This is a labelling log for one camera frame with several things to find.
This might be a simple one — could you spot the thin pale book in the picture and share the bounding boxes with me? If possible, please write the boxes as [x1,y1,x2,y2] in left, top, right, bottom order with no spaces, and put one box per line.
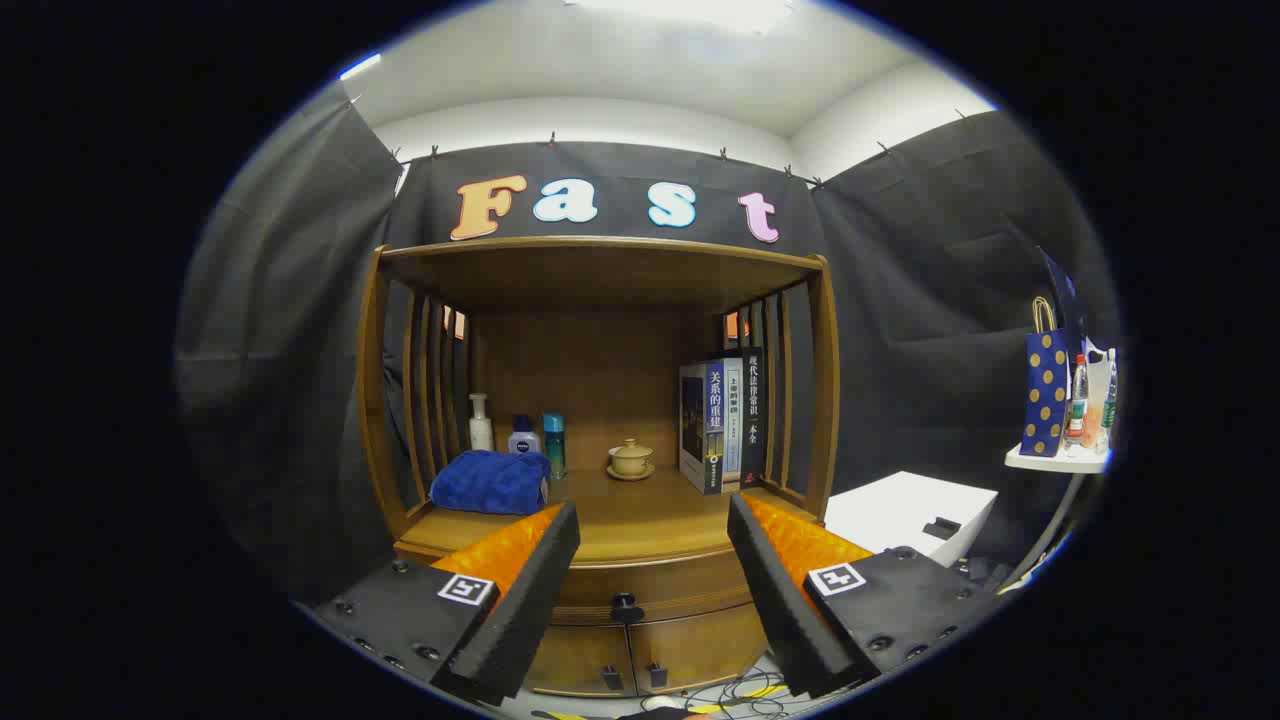
[722,358,744,486]

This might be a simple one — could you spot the white side shelf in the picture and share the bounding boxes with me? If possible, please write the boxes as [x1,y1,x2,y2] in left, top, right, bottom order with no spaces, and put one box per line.
[1000,443,1111,591]

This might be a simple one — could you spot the white drawer unit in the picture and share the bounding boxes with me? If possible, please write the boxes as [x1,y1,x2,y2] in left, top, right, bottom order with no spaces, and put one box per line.
[825,471,999,568]

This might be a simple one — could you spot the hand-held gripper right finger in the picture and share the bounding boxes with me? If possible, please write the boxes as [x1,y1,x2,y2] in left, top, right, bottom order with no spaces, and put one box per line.
[727,490,1001,699]

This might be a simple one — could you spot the blue gold-dotted gift bag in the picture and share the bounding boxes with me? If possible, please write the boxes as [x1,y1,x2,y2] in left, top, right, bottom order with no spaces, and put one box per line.
[1020,297,1071,458]

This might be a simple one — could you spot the wooden cabinet door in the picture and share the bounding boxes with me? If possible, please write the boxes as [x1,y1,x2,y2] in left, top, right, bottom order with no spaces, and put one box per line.
[527,622,636,698]
[628,603,769,693]

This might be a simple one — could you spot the beige lidded tea cup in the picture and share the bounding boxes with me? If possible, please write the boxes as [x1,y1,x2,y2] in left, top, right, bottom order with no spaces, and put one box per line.
[607,438,656,482]

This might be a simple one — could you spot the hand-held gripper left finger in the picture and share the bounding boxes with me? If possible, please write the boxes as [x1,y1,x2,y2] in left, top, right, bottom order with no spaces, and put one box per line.
[310,500,583,706]

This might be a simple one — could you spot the wooden countertop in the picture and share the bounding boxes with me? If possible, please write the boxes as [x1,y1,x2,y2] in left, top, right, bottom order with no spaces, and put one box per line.
[395,468,826,566]

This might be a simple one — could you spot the floor cables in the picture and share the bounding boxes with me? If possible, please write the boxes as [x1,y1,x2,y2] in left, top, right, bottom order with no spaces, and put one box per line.
[640,668,791,719]

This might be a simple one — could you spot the red label water bottle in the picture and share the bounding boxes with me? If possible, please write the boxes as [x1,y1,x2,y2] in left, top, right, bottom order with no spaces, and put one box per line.
[1066,354,1089,448]

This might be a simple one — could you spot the book with dark photo cover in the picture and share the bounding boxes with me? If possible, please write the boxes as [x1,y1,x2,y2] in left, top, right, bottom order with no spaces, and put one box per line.
[679,360,725,496]

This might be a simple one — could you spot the blue folded towel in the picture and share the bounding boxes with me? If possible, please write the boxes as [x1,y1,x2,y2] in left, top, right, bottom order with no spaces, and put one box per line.
[430,450,552,516]

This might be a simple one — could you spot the wooden cabinet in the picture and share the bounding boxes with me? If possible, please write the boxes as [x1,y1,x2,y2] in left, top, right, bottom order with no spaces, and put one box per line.
[357,236,841,698]

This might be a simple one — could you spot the wooden drawer with black knob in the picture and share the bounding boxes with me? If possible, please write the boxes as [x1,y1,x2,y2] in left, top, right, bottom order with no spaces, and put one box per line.
[553,545,756,627]

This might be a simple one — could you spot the green label water bottle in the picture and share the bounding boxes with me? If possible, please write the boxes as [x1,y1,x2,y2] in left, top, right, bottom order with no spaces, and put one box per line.
[1098,350,1118,453]

